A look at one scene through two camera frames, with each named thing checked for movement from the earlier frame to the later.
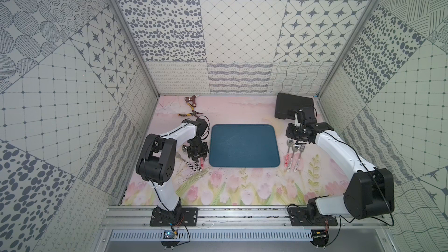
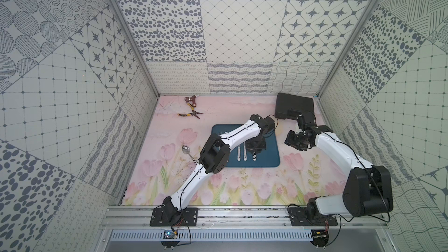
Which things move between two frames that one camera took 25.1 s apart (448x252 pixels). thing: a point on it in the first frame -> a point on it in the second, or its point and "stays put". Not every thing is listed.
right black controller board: x=320 y=237 stays put
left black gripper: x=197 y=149 -> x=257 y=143
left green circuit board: x=169 y=234 stays put
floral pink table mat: x=303 y=174 stays put
